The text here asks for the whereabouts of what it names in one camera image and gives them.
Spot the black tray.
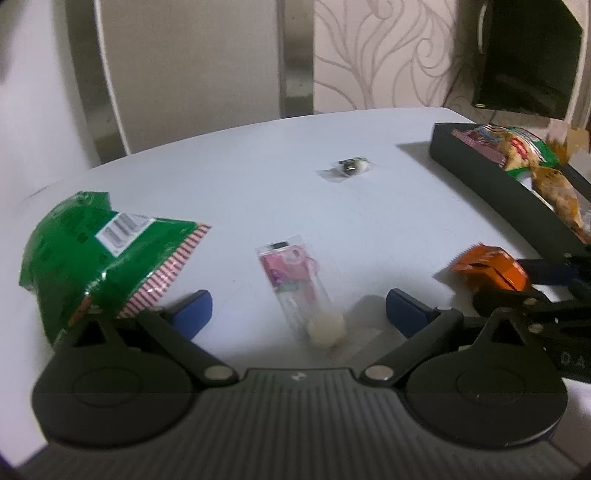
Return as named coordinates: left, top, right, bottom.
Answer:
left=430, top=122, right=591, bottom=257

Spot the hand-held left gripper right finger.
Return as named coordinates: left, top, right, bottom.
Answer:
left=360, top=288, right=532, bottom=384

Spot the small orange snack packet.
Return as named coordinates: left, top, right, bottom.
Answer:
left=434, top=243, right=529, bottom=292

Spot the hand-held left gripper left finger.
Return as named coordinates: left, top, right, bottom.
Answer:
left=55, top=290, right=239, bottom=384

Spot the dark silver-wrapped candy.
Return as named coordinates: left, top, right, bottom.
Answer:
left=335, top=156, right=370, bottom=179

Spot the beige cracker packet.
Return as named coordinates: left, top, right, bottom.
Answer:
left=531, top=166, right=591, bottom=234

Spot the black television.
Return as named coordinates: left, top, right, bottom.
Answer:
left=471, top=0, right=583, bottom=120

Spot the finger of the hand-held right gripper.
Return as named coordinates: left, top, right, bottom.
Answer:
left=473, top=286, right=559, bottom=324
left=516, top=256, right=591, bottom=289

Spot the green snack bag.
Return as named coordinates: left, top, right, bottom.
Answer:
left=19, top=191, right=212, bottom=352
left=451, top=124, right=562, bottom=179

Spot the clear packet with pink label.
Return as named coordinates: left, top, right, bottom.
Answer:
left=255, top=234, right=347, bottom=349

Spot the brown cardboard box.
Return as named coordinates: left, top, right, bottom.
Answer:
left=547, top=117, right=591, bottom=162

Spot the beige door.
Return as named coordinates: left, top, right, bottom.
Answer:
left=65, top=0, right=315, bottom=163

